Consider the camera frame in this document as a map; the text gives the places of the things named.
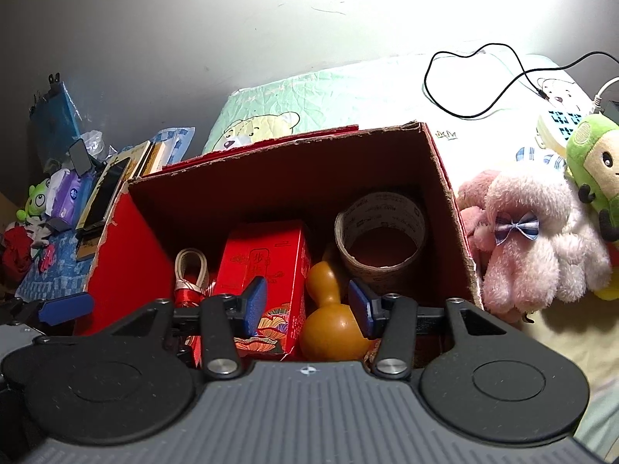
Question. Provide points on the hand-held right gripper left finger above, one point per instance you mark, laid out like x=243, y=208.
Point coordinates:
x=254, y=307

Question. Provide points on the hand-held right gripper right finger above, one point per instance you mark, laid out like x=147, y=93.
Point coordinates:
x=361, y=307

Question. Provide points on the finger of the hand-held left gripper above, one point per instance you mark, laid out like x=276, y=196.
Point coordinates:
x=67, y=308

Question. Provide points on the orange wooden gourd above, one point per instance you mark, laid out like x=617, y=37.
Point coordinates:
x=333, y=328

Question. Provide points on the red gift box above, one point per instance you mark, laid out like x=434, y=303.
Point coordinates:
x=271, y=261

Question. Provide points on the red white ribbon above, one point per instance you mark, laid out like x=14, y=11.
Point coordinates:
x=191, y=266

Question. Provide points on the brown tape roll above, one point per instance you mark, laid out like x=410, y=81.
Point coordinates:
x=382, y=212

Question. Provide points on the red cardboard box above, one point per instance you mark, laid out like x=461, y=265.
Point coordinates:
x=290, y=179

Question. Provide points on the blue patterned mat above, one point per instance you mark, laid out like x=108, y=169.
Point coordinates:
x=58, y=270

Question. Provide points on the red cloth flower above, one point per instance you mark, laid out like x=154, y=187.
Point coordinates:
x=17, y=254

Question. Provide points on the black yellow flat box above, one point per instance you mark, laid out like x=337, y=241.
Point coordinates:
x=104, y=203

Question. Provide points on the green alien toy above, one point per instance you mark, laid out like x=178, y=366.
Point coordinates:
x=36, y=200

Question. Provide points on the purple tissue pack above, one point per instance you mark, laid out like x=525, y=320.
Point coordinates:
x=72, y=196

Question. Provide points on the small black mirror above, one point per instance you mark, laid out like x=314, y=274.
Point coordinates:
x=81, y=157

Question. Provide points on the pink plush rabbit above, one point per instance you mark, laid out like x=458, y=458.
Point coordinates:
x=522, y=261

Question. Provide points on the clear plastic bag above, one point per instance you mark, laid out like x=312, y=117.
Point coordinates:
x=93, y=142

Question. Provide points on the blue patterned packet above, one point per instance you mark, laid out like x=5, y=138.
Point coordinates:
x=176, y=142

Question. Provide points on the blue plastic bag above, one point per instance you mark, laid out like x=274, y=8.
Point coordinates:
x=55, y=121

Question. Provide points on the white plush toy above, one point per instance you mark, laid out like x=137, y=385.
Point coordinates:
x=592, y=232

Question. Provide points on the yellow red plush toy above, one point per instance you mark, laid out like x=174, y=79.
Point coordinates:
x=610, y=285

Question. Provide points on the green plush toy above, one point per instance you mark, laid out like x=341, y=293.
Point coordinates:
x=597, y=154

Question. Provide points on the black charger adapter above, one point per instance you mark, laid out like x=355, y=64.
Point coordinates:
x=614, y=111

